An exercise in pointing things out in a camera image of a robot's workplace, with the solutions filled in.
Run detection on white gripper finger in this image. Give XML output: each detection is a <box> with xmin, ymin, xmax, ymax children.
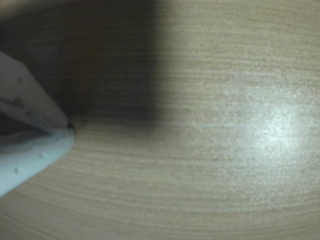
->
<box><xmin>0</xmin><ymin>127</ymin><xmax>76</xmax><ymax>198</ymax></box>
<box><xmin>0</xmin><ymin>51</ymin><xmax>70</xmax><ymax>134</ymax></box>

